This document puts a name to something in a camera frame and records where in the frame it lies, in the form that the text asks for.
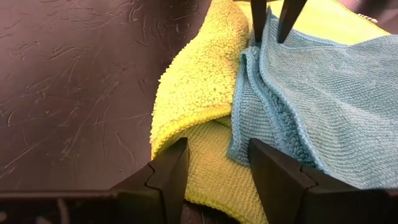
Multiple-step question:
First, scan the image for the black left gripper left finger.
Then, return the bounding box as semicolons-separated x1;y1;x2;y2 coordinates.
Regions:
0;137;190;224

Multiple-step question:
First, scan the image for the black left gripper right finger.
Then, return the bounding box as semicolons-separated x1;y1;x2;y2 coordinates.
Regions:
248;138;398;224

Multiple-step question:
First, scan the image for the blue microfiber towel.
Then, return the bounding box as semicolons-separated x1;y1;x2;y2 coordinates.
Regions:
227;7;398;190

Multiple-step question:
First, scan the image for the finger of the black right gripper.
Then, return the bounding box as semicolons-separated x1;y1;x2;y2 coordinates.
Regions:
276;0;308;44
250;0;267;44

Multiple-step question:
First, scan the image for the yellow-green microfiber towel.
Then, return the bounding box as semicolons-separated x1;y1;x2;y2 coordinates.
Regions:
149;0;391;224

